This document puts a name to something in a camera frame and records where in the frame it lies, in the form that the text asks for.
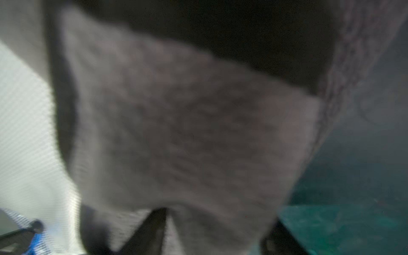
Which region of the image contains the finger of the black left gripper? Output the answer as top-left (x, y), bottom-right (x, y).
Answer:
top-left (1, 220), bottom-right (44, 255)

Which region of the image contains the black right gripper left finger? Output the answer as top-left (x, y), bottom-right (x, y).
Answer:
top-left (118, 208), bottom-right (167, 255)

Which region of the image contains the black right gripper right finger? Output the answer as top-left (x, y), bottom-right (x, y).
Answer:
top-left (260, 220), bottom-right (309, 255)

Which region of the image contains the blue zipper document bag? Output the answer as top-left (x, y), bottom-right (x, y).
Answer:
top-left (1, 44), bottom-right (84, 255)

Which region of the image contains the grey blue microfibre cloth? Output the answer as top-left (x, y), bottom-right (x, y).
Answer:
top-left (41, 1), bottom-right (408, 255)

